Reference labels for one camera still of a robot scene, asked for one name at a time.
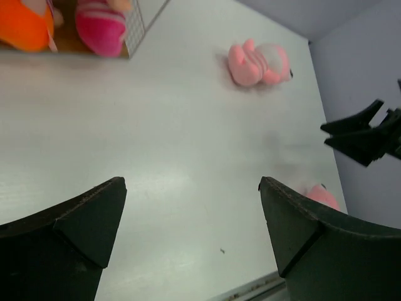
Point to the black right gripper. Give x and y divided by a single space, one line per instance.
365 146

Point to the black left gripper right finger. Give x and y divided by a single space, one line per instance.
324 254

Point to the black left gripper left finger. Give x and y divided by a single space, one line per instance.
60 253

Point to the pink pig plush bottom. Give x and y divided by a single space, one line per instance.
319 193

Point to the pink pig plush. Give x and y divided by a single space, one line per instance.
267 63
319 193

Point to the pink pig plush top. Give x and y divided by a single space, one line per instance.
267 63

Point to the boy doll orange pants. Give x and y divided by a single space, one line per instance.
29 25

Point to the boy doll magenta striped shirt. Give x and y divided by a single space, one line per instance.
101 25

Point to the aluminium rail frame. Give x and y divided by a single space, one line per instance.
268 287

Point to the white wire wooden shelf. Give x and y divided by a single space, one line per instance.
139 20

